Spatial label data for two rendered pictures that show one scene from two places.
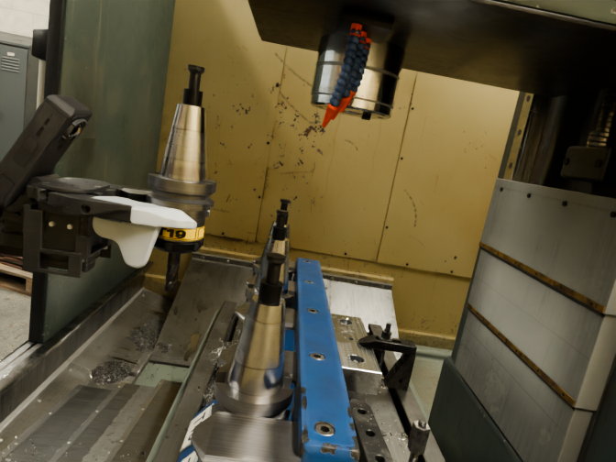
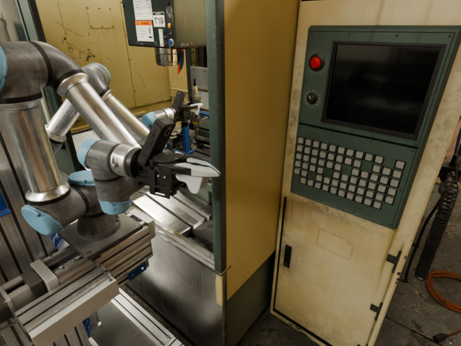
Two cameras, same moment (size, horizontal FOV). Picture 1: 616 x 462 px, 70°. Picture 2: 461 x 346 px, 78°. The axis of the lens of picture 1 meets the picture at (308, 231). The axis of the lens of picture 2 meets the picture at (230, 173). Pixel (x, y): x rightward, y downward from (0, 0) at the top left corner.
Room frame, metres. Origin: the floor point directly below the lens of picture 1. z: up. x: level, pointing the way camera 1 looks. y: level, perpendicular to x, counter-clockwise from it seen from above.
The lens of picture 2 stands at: (-0.82, 1.18, 1.72)
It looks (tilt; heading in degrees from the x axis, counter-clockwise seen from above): 27 degrees down; 313
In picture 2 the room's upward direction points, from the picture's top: straight up
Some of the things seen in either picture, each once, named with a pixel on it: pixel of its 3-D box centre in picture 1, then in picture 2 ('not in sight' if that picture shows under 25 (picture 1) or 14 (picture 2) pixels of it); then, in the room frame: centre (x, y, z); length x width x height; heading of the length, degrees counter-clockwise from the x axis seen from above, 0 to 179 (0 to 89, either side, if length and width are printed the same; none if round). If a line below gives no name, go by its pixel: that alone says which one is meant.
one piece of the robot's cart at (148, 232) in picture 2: not in sight; (104, 245); (0.13, 0.88, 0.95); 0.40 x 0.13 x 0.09; 95
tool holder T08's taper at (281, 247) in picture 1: (274, 264); not in sight; (0.54, 0.03, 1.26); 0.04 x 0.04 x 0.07
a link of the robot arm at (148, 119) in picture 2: not in sight; (154, 119); (0.40, 0.41, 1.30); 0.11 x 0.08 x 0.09; 94
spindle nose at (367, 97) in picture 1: (356, 80); (167, 55); (0.88, -0.04, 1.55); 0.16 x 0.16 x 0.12
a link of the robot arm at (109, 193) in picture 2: not in sight; (117, 188); (-0.16, 0.90, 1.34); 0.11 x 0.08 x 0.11; 109
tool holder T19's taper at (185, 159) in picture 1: (187, 142); (195, 91); (0.42, 0.13, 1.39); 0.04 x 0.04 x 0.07
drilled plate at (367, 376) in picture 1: (320, 344); (171, 133); (0.97, -0.08, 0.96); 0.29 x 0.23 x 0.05; 4
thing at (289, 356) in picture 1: (258, 361); not in sight; (0.37, 0.02, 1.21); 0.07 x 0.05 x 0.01; 94
